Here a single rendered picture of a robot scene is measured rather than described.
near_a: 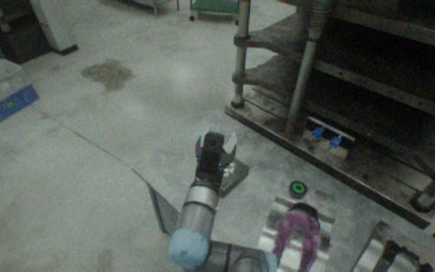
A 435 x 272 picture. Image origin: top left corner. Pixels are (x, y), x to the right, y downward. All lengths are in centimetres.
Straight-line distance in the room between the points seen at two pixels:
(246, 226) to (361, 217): 54
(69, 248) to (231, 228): 141
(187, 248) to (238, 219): 81
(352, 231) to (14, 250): 223
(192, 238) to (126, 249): 170
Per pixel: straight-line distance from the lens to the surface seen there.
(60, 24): 462
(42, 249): 248
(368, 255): 128
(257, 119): 183
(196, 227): 56
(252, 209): 137
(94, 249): 231
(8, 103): 375
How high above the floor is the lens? 197
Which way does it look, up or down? 44 degrees down
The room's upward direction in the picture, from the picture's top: straight up
